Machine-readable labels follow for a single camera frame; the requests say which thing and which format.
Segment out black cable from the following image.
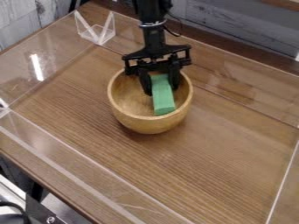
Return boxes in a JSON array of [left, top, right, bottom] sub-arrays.
[[0, 200, 31, 224]]

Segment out clear acrylic barrier tray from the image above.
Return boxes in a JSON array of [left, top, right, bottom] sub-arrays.
[[0, 16, 299, 224]]

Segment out brown wooden bowl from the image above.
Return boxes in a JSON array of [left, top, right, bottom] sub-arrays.
[[107, 70, 194, 134]]

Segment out black metal bracket with bolt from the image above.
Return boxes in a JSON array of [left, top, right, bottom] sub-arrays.
[[26, 195, 67, 224]]

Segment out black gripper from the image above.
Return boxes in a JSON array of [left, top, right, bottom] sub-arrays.
[[122, 0, 193, 95]]

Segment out green rectangular block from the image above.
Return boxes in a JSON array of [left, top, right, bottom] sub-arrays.
[[151, 74, 177, 116]]

